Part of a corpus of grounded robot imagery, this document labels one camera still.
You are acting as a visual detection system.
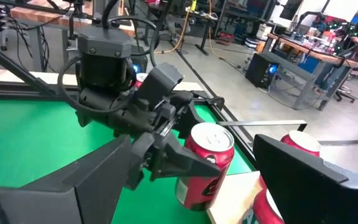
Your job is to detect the black camera cable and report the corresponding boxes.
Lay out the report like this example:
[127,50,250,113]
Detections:
[56,0,161,114]

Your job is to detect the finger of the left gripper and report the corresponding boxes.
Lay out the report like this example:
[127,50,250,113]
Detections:
[125,132,221,190]
[174,101,206,140]

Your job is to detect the black computer blue light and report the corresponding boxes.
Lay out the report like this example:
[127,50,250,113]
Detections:
[245,52,281,90]

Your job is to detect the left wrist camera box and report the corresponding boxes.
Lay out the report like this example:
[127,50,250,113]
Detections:
[135,62,185,108]

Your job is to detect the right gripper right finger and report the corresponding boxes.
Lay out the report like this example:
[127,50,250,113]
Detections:
[252,134,349,224]

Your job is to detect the red Coca-Cola Zero can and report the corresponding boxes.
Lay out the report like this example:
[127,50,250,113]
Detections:
[175,121,236,213]

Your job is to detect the yellow hanging cable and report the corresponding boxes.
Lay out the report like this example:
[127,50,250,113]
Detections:
[154,0,198,54]

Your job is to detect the background robot arms green lights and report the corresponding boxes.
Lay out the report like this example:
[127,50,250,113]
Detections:
[334,18,358,65]

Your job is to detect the wooden workbench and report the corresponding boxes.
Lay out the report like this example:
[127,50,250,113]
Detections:
[267,32,358,68]

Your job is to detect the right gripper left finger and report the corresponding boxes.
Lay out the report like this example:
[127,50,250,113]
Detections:
[62,135,136,224]

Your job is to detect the green table mat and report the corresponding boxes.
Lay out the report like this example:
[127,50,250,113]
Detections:
[0,98,256,224]

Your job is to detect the dark grey desk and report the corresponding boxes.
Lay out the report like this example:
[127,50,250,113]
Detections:
[259,51,354,111]

